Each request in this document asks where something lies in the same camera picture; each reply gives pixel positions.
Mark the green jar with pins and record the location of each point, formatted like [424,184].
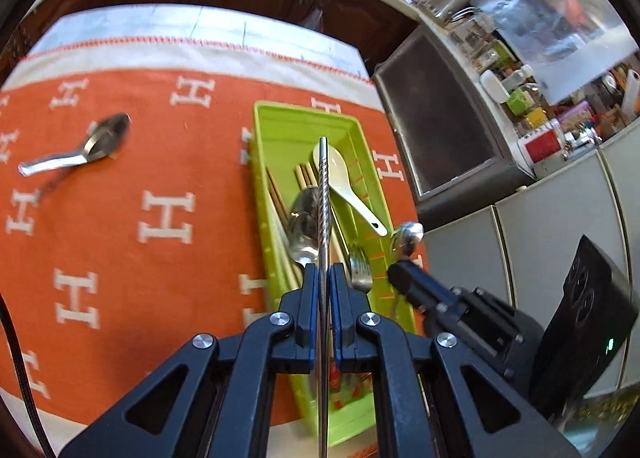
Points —
[520,101]

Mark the large metal spoon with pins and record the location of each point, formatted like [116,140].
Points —
[304,208]

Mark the stainless steel appliance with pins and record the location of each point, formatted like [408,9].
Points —
[440,128]

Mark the pale grid tablecloth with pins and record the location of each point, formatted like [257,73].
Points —
[150,21]

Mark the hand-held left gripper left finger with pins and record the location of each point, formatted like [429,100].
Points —
[311,318]

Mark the metal soup spoon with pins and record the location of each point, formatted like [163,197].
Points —
[107,133]

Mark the white ceramic spoon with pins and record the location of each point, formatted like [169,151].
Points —
[336,168]

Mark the brown wooden chopstick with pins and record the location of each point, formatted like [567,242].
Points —
[270,188]
[276,185]

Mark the red label canister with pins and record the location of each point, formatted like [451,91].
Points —
[540,146]

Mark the green plastic tray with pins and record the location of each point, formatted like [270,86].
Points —
[300,138]

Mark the white bowl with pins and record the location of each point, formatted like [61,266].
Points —
[492,86]

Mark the small metal spoon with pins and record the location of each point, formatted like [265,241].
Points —
[407,235]

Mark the orange patterned blanket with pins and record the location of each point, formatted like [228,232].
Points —
[150,148]

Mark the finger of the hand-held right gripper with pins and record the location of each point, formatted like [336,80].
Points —
[405,278]

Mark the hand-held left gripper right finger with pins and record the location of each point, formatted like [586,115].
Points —
[336,318]

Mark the white plastic bag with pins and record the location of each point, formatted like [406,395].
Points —
[315,18]

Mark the metal fork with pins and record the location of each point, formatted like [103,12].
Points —
[360,270]

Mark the twisted metal chopstick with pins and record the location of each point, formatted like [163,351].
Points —
[323,198]

